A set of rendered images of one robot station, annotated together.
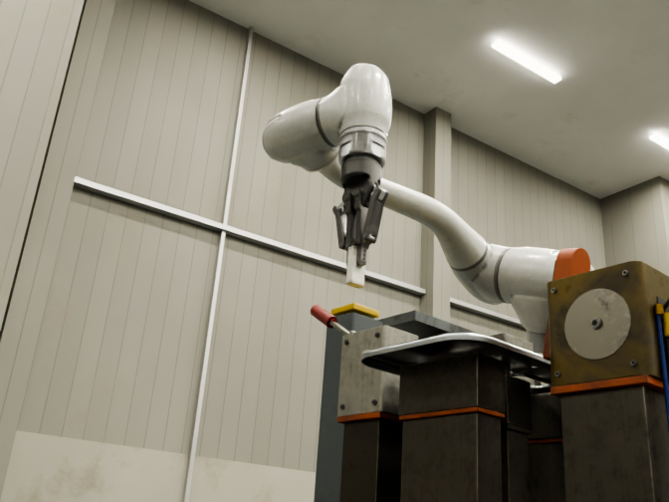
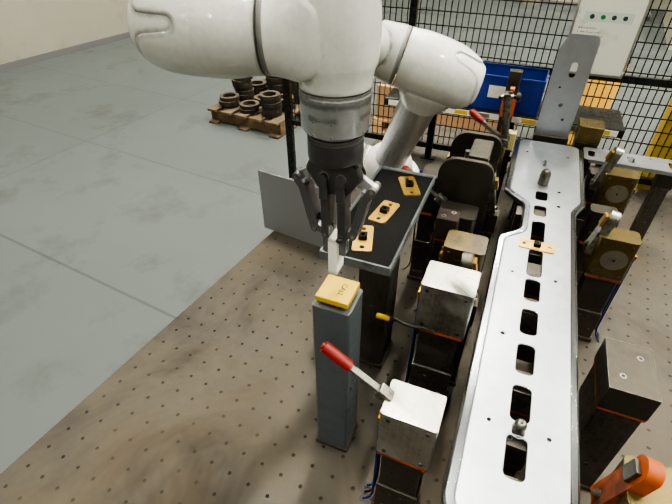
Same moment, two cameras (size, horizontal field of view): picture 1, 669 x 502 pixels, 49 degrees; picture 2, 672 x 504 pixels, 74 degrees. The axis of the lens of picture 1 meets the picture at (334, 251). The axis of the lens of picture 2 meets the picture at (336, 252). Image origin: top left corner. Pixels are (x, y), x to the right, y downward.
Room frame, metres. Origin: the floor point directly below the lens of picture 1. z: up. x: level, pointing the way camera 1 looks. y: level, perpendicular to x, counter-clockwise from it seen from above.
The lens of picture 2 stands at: (0.70, 0.22, 1.68)
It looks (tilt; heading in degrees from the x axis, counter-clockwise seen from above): 38 degrees down; 332
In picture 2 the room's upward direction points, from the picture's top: straight up
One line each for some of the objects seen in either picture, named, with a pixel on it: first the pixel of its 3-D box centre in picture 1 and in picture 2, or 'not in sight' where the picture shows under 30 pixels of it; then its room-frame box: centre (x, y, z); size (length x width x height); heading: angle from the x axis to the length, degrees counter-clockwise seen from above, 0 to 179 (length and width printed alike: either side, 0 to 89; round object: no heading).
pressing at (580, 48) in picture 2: not in sight; (565, 88); (1.69, -1.21, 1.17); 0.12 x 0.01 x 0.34; 39
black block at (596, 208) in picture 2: not in sight; (591, 251); (1.27, -0.96, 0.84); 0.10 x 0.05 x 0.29; 39
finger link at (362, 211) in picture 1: (363, 218); (344, 206); (1.18, -0.05, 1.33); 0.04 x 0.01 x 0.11; 129
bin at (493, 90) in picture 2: not in sight; (502, 87); (1.96, -1.20, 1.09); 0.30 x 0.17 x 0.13; 37
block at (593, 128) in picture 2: not in sight; (575, 169); (1.61, -1.29, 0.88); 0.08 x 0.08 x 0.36; 39
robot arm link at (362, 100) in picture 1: (358, 106); (323, 13); (1.20, -0.03, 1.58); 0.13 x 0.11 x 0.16; 54
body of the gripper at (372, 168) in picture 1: (360, 187); (335, 162); (1.19, -0.04, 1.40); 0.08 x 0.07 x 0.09; 39
